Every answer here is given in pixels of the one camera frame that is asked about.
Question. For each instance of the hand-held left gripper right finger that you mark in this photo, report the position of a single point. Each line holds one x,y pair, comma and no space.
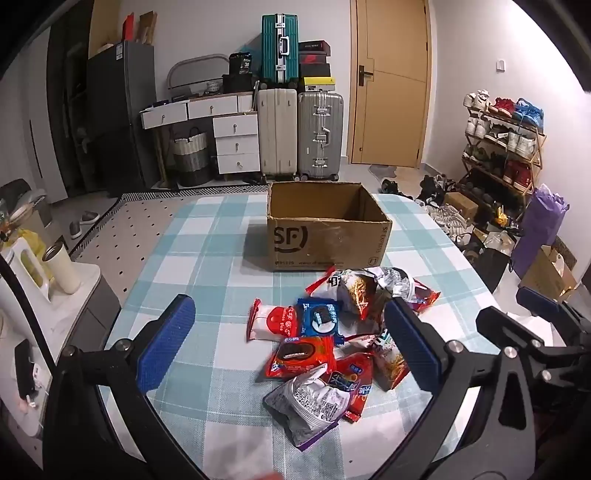
412,342

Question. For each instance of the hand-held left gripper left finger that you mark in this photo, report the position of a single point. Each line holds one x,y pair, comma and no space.
168,341

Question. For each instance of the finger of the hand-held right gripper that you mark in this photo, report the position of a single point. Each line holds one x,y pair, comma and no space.
508,328
540,302

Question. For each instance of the white packet blue print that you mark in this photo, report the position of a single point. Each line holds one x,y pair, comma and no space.
382,340

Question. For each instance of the orange noodle snack bag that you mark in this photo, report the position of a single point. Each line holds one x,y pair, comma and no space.
392,367

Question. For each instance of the red and blue snack bag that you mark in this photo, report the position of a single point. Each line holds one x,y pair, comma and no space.
355,381

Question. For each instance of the silver red snack bag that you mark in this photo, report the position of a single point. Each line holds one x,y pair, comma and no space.
364,293

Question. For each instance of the blue cookie packet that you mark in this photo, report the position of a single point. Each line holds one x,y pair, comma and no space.
319,321

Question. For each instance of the red and white snack packet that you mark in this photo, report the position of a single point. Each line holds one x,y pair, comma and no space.
272,321

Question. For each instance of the red cookie packet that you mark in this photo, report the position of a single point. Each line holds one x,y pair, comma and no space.
298,356

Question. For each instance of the silver purple-edged noodle bag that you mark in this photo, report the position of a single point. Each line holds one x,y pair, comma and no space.
307,401

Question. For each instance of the open cardboard box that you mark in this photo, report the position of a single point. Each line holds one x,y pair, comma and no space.
547,274

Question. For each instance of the purple bag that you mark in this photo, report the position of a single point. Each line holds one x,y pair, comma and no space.
540,230

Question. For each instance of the white side cabinet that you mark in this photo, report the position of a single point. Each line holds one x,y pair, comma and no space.
69,318

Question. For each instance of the patterned black white rug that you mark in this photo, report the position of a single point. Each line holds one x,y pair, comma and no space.
134,235

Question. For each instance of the small brown cardboard box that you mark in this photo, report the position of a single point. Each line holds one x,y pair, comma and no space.
461,205

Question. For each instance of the white tumbler cup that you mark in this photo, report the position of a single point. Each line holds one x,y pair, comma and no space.
62,270

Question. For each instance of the pile of sneakers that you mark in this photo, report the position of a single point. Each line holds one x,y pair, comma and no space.
443,210

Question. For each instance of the wooden shoe rack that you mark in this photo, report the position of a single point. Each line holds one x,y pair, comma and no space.
535,161

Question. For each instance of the black phone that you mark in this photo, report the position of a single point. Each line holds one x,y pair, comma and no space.
26,369

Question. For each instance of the grey slipper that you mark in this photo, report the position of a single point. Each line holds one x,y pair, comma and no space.
75,229
88,217

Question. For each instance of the white holder yellow cloth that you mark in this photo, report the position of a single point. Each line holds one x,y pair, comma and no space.
30,267

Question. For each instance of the shoe rack with shoes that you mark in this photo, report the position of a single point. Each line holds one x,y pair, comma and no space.
517,138

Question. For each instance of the grey door mat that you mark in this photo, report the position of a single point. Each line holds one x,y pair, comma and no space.
384,170

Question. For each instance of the woven laundry basket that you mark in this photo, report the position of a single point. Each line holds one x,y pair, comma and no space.
190,159

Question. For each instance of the white dresser with drawers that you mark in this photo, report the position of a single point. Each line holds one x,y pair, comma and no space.
235,138

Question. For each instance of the silver suitcase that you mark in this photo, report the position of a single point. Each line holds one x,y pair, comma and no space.
321,136

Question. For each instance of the dark grey refrigerator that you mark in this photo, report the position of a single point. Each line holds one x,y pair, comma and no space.
122,120

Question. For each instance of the beige suitcase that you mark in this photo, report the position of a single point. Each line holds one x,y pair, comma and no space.
277,134

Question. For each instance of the wooden door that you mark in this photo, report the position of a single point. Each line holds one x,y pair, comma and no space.
392,92

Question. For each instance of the small white basket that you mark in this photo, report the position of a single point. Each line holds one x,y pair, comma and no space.
213,86

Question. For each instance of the black storage box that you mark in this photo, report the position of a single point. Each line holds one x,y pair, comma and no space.
240,84

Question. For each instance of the dark wardrobe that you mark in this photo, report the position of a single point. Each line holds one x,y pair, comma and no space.
69,92

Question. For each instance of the grey arched mirror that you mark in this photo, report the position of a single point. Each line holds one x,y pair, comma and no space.
184,69

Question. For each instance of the black bag white print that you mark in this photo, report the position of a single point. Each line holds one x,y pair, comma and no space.
241,63

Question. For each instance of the plain black shoe box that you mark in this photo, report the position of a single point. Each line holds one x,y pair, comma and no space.
315,70

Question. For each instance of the red and black shoe box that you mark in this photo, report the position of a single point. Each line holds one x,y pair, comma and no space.
315,58

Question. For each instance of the teal suitcase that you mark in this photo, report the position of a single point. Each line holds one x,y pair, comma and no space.
279,48

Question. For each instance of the brown paper box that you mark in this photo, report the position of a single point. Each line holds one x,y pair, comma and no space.
147,28

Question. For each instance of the tan cardboard box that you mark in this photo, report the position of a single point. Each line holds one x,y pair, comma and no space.
105,27

